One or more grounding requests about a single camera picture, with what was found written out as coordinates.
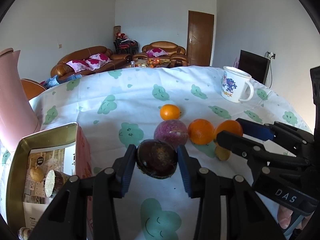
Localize small yellow-green longan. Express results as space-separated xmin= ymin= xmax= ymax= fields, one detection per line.
xmin=214 ymin=146 xmax=231 ymax=161

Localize orange wooden chair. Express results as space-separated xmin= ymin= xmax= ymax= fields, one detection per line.
xmin=21 ymin=79 xmax=46 ymax=100

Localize white cartoon mug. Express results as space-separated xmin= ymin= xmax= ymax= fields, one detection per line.
xmin=221 ymin=66 xmax=254 ymax=103

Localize small orange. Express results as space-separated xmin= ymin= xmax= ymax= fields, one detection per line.
xmin=159 ymin=104 xmax=181 ymax=120

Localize brown leather armchair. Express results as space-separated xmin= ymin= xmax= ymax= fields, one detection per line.
xmin=132 ymin=41 xmax=189 ymax=67

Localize brown wooden door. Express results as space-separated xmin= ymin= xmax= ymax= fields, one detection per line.
xmin=187 ymin=11 xmax=214 ymax=67

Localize purple passion fruit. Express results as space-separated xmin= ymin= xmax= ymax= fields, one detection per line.
xmin=153 ymin=119 xmax=189 ymax=148

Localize right hand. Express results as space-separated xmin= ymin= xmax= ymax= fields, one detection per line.
xmin=277 ymin=205 xmax=319 ymax=230

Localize pink electric kettle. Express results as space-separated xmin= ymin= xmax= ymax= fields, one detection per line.
xmin=0 ymin=48 xmax=41 ymax=152

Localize coffee table with items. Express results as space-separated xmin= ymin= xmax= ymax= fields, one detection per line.
xmin=123 ymin=58 xmax=171 ymax=68

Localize black television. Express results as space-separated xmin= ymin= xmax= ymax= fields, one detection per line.
xmin=238 ymin=50 xmax=270 ymax=85

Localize blue clothes pile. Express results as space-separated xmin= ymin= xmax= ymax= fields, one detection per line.
xmin=41 ymin=74 xmax=82 ymax=89

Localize long brown leather sofa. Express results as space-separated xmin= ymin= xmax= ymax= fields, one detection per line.
xmin=50 ymin=46 xmax=132 ymax=80

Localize stacked chairs in corner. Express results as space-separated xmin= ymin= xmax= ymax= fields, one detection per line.
xmin=113 ymin=32 xmax=139 ymax=55

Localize yellow fruit front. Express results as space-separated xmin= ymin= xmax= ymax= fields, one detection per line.
xmin=30 ymin=166 xmax=45 ymax=183

